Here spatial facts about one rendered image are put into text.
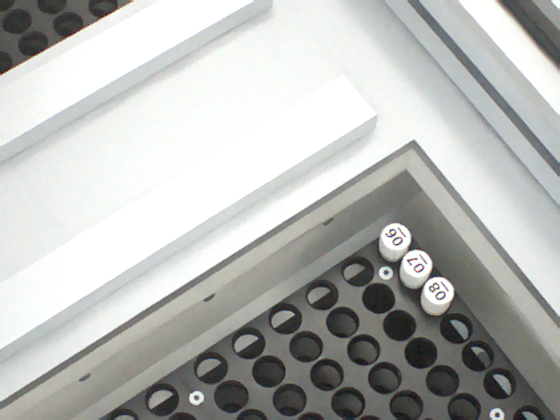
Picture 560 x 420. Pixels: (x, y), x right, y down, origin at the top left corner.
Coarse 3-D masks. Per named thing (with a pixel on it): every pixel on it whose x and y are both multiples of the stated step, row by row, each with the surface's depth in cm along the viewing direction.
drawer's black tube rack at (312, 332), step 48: (336, 288) 52; (384, 288) 52; (240, 336) 51; (288, 336) 51; (336, 336) 51; (384, 336) 51; (432, 336) 51; (192, 384) 50; (240, 384) 50; (288, 384) 50; (336, 384) 53; (384, 384) 53; (432, 384) 54
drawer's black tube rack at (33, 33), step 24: (0, 0) 60; (24, 0) 57; (48, 0) 60; (72, 0) 57; (96, 0) 57; (120, 0) 57; (0, 24) 56; (24, 24) 59; (48, 24) 56; (72, 24) 60; (0, 48) 56; (24, 48) 59; (0, 72) 59
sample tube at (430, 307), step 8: (432, 280) 51; (440, 280) 51; (424, 288) 51; (432, 288) 51; (440, 288) 51; (448, 288) 51; (424, 296) 51; (432, 296) 51; (440, 296) 51; (448, 296) 51; (424, 304) 51; (432, 304) 51; (440, 304) 51; (448, 304) 51; (432, 312) 51; (440, 312) 52
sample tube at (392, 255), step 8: (392, 224) 52; (384, 232) 52; (392, 232) 52; (400, 232) 52; (408, 232) 52; (384, 240) 52; (392, 240) 52; (400, 240) 52; (408, 240) 52; (384, 248) 52; (392, 248) 51; (400, 248) 51; (408, 248) 52; (384, 256) 55; (392, 256) 52; (400, 256) 52
